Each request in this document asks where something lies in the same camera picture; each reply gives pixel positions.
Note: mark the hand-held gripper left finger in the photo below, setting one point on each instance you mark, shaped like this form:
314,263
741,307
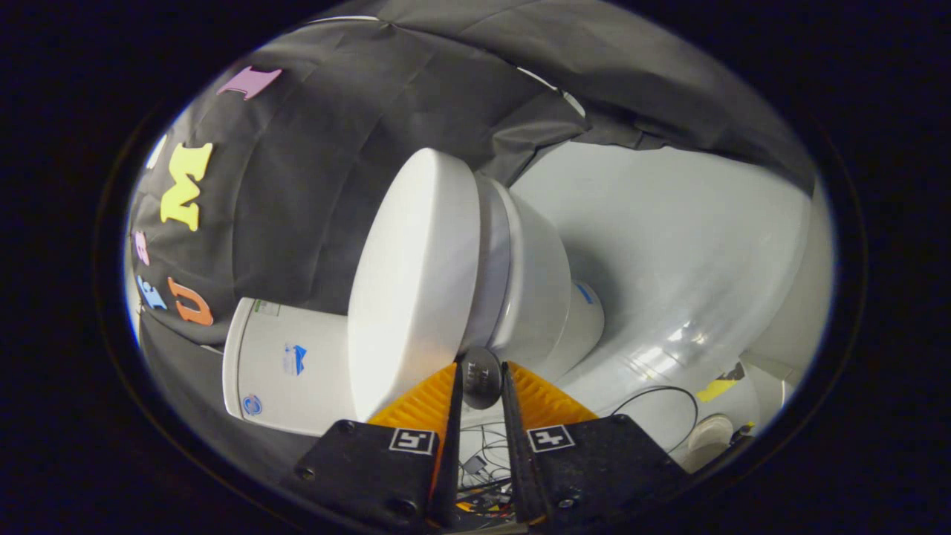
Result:
371,468

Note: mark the white ceramic toilet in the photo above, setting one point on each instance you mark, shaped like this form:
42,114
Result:
535,282

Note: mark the white toilet lid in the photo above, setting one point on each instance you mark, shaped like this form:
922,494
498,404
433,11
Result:
409,282

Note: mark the black backdrop cloth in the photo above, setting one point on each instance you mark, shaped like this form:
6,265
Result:
312,171

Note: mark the yellow tape strip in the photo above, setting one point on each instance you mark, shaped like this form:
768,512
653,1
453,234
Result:
717,388

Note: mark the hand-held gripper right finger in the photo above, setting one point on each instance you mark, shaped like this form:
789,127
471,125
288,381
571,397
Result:
594,468

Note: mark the white round object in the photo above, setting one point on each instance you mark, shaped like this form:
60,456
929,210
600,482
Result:
709,438

